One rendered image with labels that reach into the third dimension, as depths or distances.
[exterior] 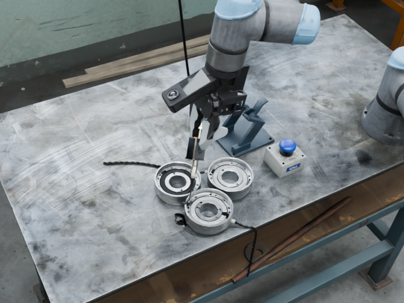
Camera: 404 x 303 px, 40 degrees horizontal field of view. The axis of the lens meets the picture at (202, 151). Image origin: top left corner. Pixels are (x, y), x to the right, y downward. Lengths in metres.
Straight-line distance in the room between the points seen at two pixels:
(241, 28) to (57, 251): 0.58
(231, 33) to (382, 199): 0.86
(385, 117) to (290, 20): 0.51
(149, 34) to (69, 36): 0.45
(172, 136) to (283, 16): 0.50
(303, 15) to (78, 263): 0.65
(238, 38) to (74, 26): 1.88
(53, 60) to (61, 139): 1.52
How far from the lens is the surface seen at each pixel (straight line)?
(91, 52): 2.95
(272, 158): 1.31
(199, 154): 1.19
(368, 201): 1.68
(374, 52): 1.80
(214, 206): 1.21
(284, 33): 1.03
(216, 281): 1.43
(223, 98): 1.10
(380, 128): 1.47
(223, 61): 1.04
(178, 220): 1.21
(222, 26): 1.01
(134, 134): 1.39
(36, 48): 2.83
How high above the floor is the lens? 1.77
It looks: 46 degrees down
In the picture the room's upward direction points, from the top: 5 degrees clockwise
